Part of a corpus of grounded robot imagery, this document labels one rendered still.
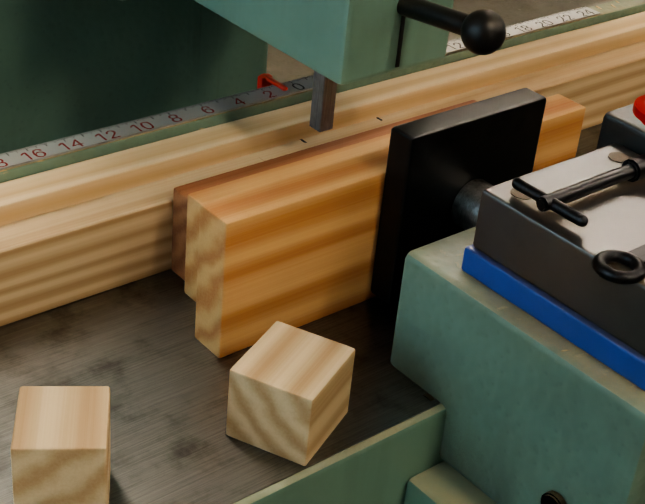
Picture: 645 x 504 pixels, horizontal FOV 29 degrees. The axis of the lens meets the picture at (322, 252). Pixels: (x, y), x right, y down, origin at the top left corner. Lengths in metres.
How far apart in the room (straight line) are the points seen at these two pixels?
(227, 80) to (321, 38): 0.27
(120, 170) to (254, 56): 0.27
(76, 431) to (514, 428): 0.18
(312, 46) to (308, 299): 0.12
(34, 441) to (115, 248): 0.16
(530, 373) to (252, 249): 0.13
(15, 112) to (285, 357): 0.32
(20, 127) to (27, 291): 0.21
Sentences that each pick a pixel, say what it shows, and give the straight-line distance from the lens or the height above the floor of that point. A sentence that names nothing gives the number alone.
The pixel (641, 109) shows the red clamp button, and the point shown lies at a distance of 0.55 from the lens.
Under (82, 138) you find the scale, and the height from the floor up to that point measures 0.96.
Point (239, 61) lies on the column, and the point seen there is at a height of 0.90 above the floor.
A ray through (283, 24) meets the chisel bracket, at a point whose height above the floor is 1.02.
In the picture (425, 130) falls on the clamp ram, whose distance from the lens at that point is 0.57.
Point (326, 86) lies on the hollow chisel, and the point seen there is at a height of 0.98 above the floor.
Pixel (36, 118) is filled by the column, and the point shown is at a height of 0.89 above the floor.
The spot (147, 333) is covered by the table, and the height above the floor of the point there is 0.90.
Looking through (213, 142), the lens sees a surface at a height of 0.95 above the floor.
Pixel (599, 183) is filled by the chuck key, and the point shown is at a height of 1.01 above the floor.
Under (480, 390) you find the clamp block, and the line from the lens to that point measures 0.53.
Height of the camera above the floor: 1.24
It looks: 32 degrees down
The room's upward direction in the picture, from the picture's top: 6 degrees clockwise
